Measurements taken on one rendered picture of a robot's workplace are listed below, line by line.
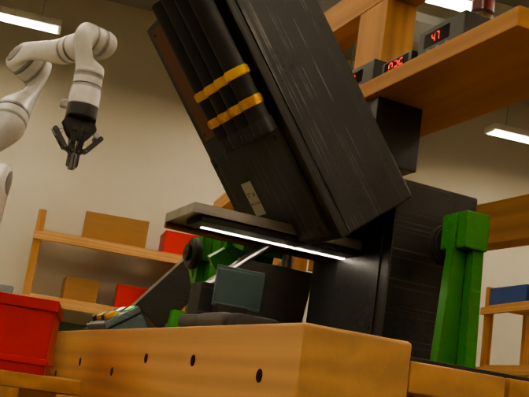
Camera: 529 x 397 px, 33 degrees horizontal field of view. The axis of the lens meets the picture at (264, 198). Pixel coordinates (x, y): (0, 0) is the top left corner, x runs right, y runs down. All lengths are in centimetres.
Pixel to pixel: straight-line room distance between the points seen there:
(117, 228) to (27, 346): 696
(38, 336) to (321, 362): 64
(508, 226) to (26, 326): 94
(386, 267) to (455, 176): 857
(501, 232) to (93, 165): 744
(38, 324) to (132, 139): 771
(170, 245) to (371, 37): 628
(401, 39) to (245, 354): 138
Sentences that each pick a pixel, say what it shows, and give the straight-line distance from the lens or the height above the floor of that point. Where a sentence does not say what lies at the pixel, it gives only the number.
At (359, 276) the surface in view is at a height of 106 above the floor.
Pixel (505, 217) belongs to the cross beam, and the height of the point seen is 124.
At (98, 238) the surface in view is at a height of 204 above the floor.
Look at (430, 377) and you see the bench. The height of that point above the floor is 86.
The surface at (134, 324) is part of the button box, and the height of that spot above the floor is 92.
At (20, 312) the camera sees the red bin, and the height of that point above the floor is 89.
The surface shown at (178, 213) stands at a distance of 161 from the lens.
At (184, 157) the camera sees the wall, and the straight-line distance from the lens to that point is 917.
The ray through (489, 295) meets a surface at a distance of 902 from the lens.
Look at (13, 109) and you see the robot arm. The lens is 232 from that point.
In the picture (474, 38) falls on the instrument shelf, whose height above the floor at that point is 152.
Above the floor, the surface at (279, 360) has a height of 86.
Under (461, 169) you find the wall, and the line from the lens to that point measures 1021.
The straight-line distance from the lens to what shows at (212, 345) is 117.
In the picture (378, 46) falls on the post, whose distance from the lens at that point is 229.
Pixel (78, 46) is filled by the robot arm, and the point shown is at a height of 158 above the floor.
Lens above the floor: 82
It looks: 13 degrees up
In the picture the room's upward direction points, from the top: 8 degrees clockwise
